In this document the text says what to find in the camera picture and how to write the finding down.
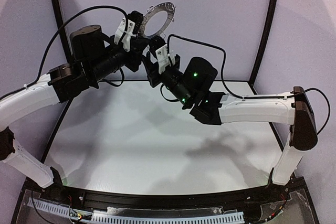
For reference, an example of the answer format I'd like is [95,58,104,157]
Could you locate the perforated metal key ring disc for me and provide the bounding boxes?
[139,2,176,39]

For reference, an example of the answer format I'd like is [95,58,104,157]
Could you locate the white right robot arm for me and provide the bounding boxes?
[142,46,318,186]

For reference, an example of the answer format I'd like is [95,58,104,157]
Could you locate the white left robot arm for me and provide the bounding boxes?
[1,22,146,190]

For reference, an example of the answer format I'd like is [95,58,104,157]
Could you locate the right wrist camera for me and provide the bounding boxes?
[149,36,180,74]

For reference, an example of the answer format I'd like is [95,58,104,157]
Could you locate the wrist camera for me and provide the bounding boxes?
[149,36,180,74]
[114,10,144,52]

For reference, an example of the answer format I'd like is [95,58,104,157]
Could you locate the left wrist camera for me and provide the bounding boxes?
[114,10,144,52]

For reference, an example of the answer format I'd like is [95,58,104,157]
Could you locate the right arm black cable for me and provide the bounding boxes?
[160,34,331,134]

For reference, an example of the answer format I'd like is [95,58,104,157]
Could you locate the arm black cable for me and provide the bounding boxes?
[0,5,129,101]
[160,34,331,134]

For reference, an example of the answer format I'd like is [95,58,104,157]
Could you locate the left black frame post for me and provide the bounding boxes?
[51,0,71,61]

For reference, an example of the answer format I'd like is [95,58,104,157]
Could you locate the black frame post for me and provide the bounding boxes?
[51,0,71,61]
[248,0,277,87]

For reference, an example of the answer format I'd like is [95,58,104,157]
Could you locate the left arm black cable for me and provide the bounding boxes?
[0,5,129,101]

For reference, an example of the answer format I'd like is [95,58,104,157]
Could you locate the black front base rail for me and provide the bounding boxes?
[22,179,313,216]

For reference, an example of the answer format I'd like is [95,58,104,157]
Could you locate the right black frame post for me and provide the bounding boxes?
[248,0,277,87]

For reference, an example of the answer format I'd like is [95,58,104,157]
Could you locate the white slotted cable duct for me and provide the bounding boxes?
[24,197,245,224]

